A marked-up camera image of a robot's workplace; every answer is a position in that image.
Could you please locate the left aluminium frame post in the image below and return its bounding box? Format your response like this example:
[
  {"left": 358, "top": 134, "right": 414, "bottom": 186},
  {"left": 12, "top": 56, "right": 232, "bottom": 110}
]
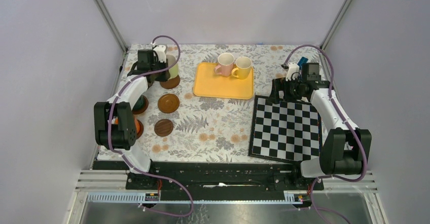
[{"left": 93, "top": 0, "right": 128, "bottom": 53}]

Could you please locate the black white chessboard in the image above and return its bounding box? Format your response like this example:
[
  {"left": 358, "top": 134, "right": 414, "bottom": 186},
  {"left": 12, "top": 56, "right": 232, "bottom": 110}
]
[{"left": 248, "top": 95, "right": 323, "bottom": 163}]

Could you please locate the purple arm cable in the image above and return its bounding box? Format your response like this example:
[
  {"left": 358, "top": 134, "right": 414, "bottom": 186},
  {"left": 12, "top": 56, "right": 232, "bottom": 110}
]
[
  {"left": 283, "top": 44, "right": 368, "bottom": 224},
  {"left": 106, "top": 35, "right": 195, "bottom": 218}
]

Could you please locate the dark wood grain coaster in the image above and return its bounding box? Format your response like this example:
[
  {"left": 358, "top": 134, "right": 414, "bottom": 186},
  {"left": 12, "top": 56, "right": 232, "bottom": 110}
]
[{"left": 154, "top": 119, "right": 174, "bottom": 137}]

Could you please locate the light green mug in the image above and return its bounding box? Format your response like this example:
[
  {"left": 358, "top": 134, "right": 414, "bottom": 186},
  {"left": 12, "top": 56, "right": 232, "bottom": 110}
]
[{"left": 166, "top": 54, "right": 179, "bottom": 80}]

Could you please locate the floral tablecloth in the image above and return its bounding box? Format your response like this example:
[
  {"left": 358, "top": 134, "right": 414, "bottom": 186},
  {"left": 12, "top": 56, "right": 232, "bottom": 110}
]
[{"left": 96, "top": 44, "right": 332, "bottom": 165}]

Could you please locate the aluminium frame post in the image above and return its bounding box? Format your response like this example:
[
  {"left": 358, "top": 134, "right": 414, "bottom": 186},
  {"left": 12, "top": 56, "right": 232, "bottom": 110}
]
[
  {"left": 320, "top": 0, "right": 353, "bottom": 50},
  {"left": 93, "top": 0, "right": 128, "bottom": 53}
]

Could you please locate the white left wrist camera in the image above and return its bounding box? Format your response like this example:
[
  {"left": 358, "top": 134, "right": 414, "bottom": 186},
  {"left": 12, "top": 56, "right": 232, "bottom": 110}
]
[{"left": 152, "top": 45, "right": 167, "bottom": 63}]

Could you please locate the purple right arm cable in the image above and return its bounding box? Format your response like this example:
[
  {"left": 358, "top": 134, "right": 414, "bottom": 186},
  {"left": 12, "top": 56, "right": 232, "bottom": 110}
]
[{"left": 283, "top": 44, "right": 368, "bottom": 224}]

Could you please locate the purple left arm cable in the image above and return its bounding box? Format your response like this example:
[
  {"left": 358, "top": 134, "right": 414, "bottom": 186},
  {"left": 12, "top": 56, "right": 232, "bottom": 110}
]
[{"left": 106, "top": 35, "right": 195, "bottom": 218}]

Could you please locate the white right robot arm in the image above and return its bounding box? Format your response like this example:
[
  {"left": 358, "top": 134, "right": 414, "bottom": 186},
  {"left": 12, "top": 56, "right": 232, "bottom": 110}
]
[{"left": 269, "top": 62, "right": 372, "bottom": 190}]

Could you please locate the right aluminium frame post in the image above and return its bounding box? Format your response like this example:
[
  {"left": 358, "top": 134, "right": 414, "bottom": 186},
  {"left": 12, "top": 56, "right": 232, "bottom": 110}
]
[{"left": 320, "top": 0, "right": 353, "bottom": 50}]

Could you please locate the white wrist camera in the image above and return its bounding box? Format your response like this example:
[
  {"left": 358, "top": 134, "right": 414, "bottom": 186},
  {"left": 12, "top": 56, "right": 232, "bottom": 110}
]
[
  {"left": 152, "top": 45, "right": 167, "bottom": 63},
  {"left": 281, "top": 62, "right": 300, "bottom": 81}
]

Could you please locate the dark green mug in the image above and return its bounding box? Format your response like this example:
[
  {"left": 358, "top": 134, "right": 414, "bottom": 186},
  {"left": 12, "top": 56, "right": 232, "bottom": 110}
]
[{"left": 132, "top": 95, "right": 146, "bottom": 111}]

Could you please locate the pink mug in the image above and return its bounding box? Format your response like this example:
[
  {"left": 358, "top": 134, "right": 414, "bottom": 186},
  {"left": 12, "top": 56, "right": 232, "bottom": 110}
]
[{"left": 214, "top": 53, "right": 235, "bottom": 77}]

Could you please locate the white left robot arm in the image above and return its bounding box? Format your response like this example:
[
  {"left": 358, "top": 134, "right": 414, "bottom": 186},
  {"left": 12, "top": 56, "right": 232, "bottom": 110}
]
[{"left": 94, "top": 45, "right": 170, "bottom": 189}]

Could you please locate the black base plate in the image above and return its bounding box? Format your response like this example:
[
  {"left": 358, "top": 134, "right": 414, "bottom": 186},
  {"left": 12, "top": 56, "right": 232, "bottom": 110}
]
[{"left": 126, "top": 162, "right": 313, "bottom": 202}]

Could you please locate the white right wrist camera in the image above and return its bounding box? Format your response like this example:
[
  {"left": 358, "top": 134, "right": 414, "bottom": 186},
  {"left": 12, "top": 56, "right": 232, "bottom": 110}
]
[{"left": 281, "top": 62, "right": 300, "bottom": 81}]

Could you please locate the brown coaster bottom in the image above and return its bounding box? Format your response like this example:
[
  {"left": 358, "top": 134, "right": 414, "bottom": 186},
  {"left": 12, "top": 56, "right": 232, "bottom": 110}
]
[{"left": 134, "top": 119, "right": 144, "bottom": 138}]

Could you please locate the orange mug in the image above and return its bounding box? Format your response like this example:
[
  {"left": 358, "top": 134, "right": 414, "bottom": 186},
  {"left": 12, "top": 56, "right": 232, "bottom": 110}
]
[{"left": 109, "top": 114, "right": 144, "bottom": 141}]

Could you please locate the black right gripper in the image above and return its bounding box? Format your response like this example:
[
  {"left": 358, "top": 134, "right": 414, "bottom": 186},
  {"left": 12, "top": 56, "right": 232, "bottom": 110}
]
[{"left": 267, "top": 76, "right": 305, "bottom": 104}]

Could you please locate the yellow mug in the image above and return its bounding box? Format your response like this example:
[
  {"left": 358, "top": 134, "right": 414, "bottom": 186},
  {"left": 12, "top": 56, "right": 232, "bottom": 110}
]
[{"left": 231, "top": 56, "right": 252, "bottom": 80}]

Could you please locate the brown coaster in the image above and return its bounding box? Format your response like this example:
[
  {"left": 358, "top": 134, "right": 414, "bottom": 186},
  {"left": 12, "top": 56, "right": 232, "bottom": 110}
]
[
  {"left": 157, "top": 94, "right": 180, "bottom": 114},
  {"left": 132, "top": 95, "right": 150, "bottom": 116},
  {"left": 134, "top": 119, "right": 144, "bottom": 138},
  {"left": 159, "top": 75, "right": 181, "bottom": 89}
]

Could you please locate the yellow plastic tray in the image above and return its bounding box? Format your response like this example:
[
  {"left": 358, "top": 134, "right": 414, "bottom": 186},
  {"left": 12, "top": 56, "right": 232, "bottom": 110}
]
[{"left": 193, "top": 62, "right": 255, "bottom": 100}]

